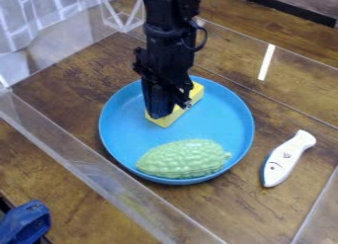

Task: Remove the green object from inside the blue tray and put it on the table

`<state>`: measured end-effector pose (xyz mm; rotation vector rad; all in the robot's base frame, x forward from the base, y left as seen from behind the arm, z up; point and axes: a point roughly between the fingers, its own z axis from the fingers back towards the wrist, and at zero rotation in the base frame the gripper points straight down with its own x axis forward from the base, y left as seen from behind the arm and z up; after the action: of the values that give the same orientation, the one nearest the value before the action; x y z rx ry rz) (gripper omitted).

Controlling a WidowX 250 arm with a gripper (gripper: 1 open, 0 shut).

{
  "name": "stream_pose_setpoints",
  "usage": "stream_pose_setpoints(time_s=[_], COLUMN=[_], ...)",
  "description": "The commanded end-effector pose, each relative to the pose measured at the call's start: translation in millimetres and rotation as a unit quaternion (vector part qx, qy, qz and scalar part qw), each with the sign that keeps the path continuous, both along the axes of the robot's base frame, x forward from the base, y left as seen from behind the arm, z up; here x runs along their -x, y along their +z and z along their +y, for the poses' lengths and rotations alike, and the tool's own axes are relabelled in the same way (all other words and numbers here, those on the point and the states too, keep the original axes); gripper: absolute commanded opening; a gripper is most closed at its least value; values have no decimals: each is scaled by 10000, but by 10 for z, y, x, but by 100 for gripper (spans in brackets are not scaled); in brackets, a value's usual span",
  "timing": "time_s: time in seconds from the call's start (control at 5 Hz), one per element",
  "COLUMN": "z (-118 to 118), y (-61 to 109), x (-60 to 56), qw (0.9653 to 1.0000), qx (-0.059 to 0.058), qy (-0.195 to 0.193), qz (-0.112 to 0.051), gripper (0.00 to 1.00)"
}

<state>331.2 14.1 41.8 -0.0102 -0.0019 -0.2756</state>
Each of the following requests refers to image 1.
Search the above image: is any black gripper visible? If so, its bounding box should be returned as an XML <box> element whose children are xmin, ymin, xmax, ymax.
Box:
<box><xmin>134</xmin><ymin>0</ymin><xmax>206</xmax><ymax>120</ymax></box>

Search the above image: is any green bumpy toy gourd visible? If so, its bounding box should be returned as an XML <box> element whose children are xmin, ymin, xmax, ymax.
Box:
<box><xmin>137</xmin><ymin>139</ymin><xmax>233</xmax><ymax>179</ymax></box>

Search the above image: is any yellow toy butter block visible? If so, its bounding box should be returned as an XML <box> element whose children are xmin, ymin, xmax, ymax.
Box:
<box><xmin>146</xmin><ymin>82</ymin><xmax>205</xmax><ymax>128</ymax></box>

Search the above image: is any blue round plate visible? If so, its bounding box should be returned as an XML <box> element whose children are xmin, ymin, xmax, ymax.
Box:
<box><xmin>98</xmin><ymin>76</ymin><xmax>256</xmax><ymax>186</ymax></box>

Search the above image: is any white blue toy fish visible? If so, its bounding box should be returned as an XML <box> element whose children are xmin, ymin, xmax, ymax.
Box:
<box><xmin>263</xmin><ymin>129</ymin><xmax>317</xmax><ymax>188</ymax></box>

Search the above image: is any blue clamp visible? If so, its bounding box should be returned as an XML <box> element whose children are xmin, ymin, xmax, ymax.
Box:
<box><xmin>0</xmin><ymin>200</ymin><xmax>53</xmax><ymax>244</ymax></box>

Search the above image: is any clear acrylic enclosure wall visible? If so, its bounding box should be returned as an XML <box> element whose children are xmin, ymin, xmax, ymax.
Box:
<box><xmin>0</xmin><ymin>0</ymin><xmax>338</xmax><ymax>244</ymax></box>

